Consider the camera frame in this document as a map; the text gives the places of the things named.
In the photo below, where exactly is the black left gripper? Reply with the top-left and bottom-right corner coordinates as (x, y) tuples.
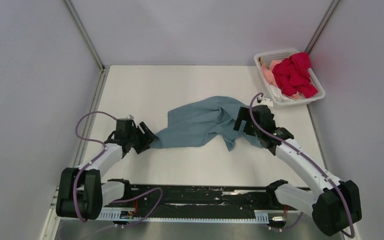
(128, 122), (160, 155)

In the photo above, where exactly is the blue-grey t-shirt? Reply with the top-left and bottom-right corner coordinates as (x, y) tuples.
(150, 96), (262, 151)

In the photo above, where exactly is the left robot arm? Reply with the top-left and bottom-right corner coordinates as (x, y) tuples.
(55, 118), (159, 221)

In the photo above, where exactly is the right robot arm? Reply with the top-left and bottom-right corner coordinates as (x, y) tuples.
(233, 105), (362, 238)

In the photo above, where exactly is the white t-shirt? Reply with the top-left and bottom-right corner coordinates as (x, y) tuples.
(269, 84), (295, 103)

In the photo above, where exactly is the pink t-shirt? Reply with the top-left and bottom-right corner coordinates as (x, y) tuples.
(258, 58), (282, 88)

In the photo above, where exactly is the red t-shirt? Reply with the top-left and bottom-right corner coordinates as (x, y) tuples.
(271, 52), (319, 99)

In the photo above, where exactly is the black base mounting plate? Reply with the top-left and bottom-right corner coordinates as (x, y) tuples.
(108, 184), (293, 217)

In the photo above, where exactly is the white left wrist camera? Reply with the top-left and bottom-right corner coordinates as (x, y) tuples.
(125, 114), (135, 121)

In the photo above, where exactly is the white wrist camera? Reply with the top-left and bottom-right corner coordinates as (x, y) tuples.
(125, 114), (135, 121)
(256, 96), (274, 108)

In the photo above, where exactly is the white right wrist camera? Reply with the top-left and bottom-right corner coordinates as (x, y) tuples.
(256, 96), (274, 108)

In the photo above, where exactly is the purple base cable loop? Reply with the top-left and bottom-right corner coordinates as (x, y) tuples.
(109, 187), (164, 228)

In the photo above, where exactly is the aluminium frame rail left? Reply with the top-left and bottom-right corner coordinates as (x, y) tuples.
(62, 0), (110, 167)

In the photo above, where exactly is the aluminium frame rail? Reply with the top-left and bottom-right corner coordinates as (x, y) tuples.
(62, 0), (110, 167)
(305, 0), (342, 55)

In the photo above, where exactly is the aluminium frame rail right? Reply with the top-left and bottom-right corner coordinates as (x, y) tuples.
(305, 0), (342, 55)

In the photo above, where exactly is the white slotted cable duct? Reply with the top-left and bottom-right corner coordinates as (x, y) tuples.
(96, 208), (270, 224)

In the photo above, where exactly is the aluminium front frame beam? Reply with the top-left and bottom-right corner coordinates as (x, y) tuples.
(49, 186), (353, 215)

